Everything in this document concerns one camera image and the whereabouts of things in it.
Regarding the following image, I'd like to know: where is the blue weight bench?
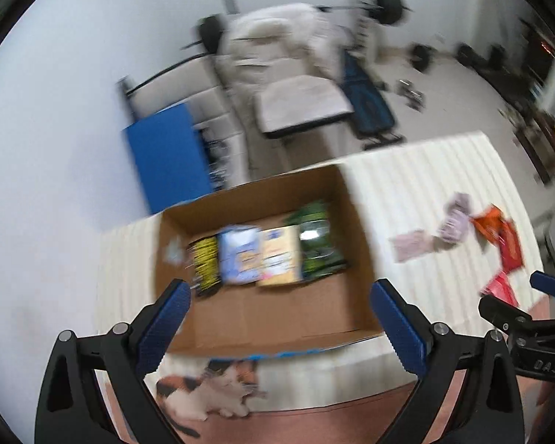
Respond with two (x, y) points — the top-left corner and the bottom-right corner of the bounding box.
(339, 48), (407, 144)

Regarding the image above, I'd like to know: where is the pale pink packet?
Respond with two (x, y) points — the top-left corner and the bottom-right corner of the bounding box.
(388, 229), (433, 263)

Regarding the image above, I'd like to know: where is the light blue packet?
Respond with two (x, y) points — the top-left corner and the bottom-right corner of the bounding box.
(217, 225), (263, 286)

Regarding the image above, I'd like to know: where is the dark shelf unit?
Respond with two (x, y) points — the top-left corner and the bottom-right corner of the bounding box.
(497, 18), (555, 186)

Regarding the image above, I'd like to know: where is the pink-red packet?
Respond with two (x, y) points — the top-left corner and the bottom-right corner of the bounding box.
(480, 270), (519, 308)

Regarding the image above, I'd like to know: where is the beige recliner chair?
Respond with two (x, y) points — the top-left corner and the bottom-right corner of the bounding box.
(213, 4), (356, 139)

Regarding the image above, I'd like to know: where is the black dumbbell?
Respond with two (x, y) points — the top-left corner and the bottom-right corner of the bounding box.
(408, 44), (438, 72)
(457, 43), (507, 72)

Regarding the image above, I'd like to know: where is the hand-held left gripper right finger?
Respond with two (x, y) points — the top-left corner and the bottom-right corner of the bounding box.
(371, 279), (524, 444)

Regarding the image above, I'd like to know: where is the black and yellow packet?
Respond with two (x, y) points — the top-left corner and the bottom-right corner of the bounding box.
(186, 236), (223, 297)

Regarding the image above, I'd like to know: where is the green packet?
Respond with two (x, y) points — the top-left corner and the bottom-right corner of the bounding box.
(284, 200), (350, 280)

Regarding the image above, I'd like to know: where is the red packet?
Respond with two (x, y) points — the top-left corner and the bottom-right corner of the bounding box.
(497, 229), (524, 271)

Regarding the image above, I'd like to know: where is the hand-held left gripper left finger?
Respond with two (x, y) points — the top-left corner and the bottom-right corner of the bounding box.
(34, 279), (192, 444)

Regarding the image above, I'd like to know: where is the orange packet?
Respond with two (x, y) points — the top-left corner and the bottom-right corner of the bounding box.
(469, 204), (518, 246)

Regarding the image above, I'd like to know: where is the purple packet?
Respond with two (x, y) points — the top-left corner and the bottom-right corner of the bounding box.
(436, 193), (473, 247)

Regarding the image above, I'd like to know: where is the cat printed blanket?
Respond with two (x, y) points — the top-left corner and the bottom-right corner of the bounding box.
(99, 358), (551, 444)

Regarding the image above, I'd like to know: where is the blue panel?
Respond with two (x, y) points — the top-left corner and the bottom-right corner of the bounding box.
(122, 102), (216, 216)

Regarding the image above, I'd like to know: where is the brown cardboard box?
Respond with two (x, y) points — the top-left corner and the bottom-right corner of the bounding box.
(154, 164), (386, 355)

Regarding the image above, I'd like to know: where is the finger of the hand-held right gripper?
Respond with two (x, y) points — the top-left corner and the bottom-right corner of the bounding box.
(529, 271), (555, 299)
(478, 295), (535, 331)

